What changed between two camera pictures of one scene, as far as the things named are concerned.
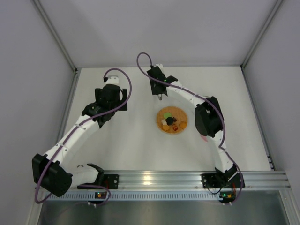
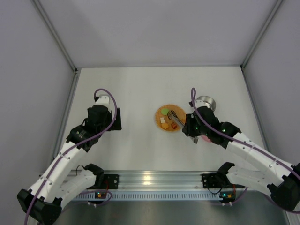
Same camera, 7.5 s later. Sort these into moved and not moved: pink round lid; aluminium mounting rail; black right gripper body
Moved: black right gripper body
Not moved: pink round lid; aluminium mounting rail
